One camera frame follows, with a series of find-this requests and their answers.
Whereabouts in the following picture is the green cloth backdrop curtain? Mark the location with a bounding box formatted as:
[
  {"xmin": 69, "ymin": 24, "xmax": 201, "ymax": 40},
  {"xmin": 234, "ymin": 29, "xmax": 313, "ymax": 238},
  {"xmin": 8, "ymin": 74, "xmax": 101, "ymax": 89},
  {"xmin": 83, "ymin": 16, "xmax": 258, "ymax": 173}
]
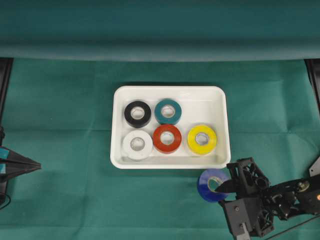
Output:
[{"xmin": 0, "ymin": 0, "xmax": 320, "ymax": 62}]

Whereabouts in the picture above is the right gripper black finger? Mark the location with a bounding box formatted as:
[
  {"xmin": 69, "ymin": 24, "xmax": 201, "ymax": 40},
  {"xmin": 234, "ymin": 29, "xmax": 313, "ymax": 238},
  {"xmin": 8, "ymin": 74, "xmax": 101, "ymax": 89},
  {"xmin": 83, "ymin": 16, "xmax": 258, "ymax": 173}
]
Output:
[{"xmin": 215, "ymin": 179, "xmax": 237, "ymax": 194}]

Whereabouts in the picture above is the black frame post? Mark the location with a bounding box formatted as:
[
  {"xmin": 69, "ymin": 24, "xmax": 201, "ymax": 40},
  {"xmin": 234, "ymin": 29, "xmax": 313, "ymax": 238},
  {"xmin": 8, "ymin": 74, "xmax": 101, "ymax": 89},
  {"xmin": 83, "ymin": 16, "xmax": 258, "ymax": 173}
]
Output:
[
  {"xmin": 0, "ymin": 57, "xmax": 14, "ymax": 126},
  {"xmin": 304, "ymin": 58, "xmax": 320, "ymax": 110}
]

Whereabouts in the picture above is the black right frame post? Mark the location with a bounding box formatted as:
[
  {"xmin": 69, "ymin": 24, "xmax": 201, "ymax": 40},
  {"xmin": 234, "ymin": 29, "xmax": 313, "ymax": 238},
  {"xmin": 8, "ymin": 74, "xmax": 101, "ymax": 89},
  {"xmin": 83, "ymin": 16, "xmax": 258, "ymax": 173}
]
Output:
[{"xmin": 304, "ymin": 58, "xmax": 320, "ymax": 110}]

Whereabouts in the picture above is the red tape roll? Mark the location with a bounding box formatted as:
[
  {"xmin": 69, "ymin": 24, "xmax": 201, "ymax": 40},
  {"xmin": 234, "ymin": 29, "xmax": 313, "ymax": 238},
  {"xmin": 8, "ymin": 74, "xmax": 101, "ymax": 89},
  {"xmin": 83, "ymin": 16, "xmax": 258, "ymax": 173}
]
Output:
[{"xmin": 153, "ymin": 124, "xmax": 182, "ymax": 154}]

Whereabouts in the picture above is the yellow tape roll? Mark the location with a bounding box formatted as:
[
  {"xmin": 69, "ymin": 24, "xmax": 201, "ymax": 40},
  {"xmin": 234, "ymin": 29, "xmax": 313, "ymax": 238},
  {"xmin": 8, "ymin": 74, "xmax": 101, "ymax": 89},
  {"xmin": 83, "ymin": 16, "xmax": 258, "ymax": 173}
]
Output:
[{"xmin": 187, "ymin": 124, "xmax": 218, "ymax": 155}]

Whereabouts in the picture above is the teal green tape roll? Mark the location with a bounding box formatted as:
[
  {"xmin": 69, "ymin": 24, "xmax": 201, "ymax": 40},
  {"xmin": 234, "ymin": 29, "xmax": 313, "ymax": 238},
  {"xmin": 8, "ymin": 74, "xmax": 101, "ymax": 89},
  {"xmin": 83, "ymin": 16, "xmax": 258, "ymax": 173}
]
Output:
[{"xmin": 154, "ymin": 98, "xmax": 182, "ymax": 125}]

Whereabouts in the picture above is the black left frame post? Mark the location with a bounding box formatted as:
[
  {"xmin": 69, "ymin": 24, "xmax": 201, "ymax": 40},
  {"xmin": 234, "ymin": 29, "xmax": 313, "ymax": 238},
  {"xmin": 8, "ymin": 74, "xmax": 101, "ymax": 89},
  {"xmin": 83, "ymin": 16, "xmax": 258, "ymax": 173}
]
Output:
[{"xmin": 0, "ymin": 57, "xmax": 14, "ymax": 126}]

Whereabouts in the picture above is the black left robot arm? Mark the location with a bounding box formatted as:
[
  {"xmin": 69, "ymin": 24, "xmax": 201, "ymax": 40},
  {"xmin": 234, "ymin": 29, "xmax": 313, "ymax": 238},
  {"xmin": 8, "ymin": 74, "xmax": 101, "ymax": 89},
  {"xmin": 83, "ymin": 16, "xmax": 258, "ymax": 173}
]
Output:
[{"xmin": 0, "ymin": 126, "xmax": 42, "ymax": 209}]

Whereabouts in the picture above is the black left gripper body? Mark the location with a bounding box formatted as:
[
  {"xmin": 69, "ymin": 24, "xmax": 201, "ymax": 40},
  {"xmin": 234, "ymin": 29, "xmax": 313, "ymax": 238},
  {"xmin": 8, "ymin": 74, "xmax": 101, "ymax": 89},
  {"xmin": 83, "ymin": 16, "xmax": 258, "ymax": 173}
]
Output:
[{"xmin": 0, "ymin": 146, "xmax": 41, "ymax": 183}]

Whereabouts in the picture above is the blue tape roll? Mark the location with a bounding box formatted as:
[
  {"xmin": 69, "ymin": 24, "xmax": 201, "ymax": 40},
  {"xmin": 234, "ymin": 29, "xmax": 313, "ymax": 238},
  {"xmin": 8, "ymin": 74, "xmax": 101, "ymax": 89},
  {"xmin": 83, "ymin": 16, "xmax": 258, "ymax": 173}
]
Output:
[{"xmin": 197, "ymin": 168, "xmax": 229, "ymax": 203}]

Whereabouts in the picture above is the black tape roll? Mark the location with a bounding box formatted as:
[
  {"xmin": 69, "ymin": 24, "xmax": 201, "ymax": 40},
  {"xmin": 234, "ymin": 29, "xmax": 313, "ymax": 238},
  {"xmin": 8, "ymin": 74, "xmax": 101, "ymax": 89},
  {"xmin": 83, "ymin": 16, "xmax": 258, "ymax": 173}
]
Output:
[{"xmin": 124, "ymin": 100, "xmax": 151, "ymax": 128}]

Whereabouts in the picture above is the white tape roll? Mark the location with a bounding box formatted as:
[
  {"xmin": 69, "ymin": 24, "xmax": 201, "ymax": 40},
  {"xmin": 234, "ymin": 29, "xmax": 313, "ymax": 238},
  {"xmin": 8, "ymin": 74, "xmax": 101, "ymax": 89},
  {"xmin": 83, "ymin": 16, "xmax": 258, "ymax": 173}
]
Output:
[{"xmin": 122, "ymin": 130, "xmax": 153, "ymax": 161}]

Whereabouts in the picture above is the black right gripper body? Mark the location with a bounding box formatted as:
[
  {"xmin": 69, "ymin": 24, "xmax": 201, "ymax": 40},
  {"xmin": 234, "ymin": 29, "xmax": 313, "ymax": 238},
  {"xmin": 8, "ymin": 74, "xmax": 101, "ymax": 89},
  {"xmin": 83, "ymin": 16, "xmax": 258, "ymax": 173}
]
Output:
[{"xmin": 218, "ymin": 157, "xmax": 274, "ymax": 238}]

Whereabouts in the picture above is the white plastic tray case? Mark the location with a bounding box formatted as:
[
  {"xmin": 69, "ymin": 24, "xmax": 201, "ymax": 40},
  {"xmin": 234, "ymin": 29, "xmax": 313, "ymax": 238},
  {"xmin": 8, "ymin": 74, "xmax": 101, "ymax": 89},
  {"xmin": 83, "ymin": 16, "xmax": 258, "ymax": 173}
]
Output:
[{"xmin": 110, "ymin": 85, "xmax": 231, "ymax": 169}]

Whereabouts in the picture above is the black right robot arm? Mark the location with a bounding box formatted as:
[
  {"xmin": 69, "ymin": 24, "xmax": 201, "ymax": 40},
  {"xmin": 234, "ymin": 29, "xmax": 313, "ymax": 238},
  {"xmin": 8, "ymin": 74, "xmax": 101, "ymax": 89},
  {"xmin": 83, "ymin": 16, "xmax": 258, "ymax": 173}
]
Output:
[{"xmin": 215, "ymin": 157, "xmax": 320, "ymax": 240}]

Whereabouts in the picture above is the black cable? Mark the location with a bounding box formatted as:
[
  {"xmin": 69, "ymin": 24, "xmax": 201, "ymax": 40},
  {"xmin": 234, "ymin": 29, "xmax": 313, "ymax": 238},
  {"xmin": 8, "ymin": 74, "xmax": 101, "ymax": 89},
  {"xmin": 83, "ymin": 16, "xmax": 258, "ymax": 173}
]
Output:
[{"xmin": 268, "ymin": 212, "xmax": 320, "ymax": 240}]

